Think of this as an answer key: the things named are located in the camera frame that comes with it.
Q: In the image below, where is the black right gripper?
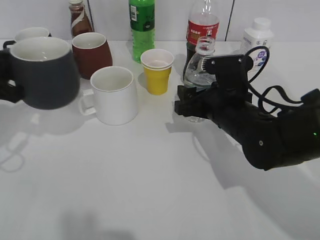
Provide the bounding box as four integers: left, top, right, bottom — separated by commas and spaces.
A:
174, 85, 283, 148

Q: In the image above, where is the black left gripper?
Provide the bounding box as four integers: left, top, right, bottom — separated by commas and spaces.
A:
0, 48, 24, 103

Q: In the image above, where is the clear water bottle green label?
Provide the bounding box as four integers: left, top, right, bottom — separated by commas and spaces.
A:
181, 36, 218, 123

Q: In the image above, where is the dark grey mug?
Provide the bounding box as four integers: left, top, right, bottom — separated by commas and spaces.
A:
9, 37, 80, 110

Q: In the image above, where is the black mug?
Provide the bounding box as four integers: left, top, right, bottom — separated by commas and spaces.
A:
2, 27, 52, 49

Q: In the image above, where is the white mug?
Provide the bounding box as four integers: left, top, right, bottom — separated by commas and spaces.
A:
78, 66, 139, 126

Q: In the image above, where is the dark red mug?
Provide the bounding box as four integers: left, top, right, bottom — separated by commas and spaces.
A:
72, 32, 113, 80

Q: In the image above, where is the yellow paper cup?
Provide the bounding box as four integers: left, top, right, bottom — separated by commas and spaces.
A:
140, 48, 174, 96

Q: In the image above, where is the cola bottle red label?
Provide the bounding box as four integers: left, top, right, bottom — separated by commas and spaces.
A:
186, 0, 220, 62

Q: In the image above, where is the brown swirl drink bottle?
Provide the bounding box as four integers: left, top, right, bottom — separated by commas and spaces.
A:
68, 0, 93, 38

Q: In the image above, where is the white yogurt bottle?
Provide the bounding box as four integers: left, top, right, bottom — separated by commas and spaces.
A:
239, 17, 274, 72

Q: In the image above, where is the green soda bottle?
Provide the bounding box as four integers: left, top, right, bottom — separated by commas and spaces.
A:
128, 0, 155, 63

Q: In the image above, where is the black camera cable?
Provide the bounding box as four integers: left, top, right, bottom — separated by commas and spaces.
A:
243, 45, 306, 118

